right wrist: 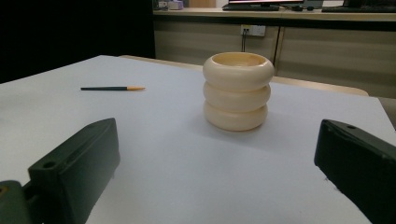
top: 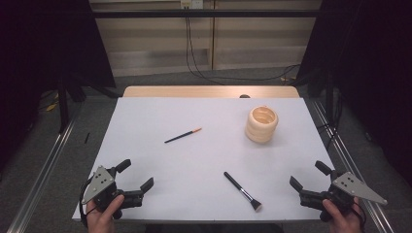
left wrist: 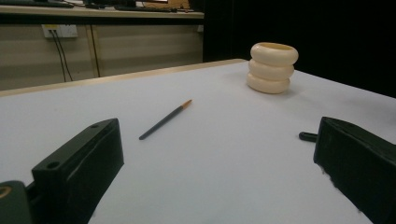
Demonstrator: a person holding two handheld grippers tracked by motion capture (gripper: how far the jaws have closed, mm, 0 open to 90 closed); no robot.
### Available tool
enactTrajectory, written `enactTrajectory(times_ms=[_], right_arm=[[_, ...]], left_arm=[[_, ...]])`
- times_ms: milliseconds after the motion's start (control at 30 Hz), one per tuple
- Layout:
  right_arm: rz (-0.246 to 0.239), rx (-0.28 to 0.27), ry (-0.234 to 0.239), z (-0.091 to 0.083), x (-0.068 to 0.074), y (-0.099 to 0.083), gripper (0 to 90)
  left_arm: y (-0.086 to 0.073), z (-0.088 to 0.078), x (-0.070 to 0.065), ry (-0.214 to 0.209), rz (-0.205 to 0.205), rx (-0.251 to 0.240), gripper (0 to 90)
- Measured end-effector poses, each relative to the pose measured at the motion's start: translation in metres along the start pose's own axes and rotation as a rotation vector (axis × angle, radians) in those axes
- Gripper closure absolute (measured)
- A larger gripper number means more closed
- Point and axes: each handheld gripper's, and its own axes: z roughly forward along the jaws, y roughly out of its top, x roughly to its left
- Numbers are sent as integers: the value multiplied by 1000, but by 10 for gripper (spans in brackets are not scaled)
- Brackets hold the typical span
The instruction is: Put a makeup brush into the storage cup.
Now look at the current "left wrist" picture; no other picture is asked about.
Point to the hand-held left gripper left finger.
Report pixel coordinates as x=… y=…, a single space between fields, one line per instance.
x=81 y=161

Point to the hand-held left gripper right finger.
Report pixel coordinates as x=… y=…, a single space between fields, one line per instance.
x=358 y=161

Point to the black makeup brush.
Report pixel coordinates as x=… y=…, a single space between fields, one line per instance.
x=307 y=137

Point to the thin grey brush orange tip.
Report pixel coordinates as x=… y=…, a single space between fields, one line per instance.
x=165 y=120

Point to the cream ringed brush holder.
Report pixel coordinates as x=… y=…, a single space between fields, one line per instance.
x=271 y=71

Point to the beige panelled desk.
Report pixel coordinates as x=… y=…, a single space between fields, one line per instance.
x=140 y=49

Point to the black curtain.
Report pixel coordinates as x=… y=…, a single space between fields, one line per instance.
x=311 y=28

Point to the brown cardboard box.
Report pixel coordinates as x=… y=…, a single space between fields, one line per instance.
x=171 y=4

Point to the white wall socket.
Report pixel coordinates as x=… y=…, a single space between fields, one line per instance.
x=63 y=31

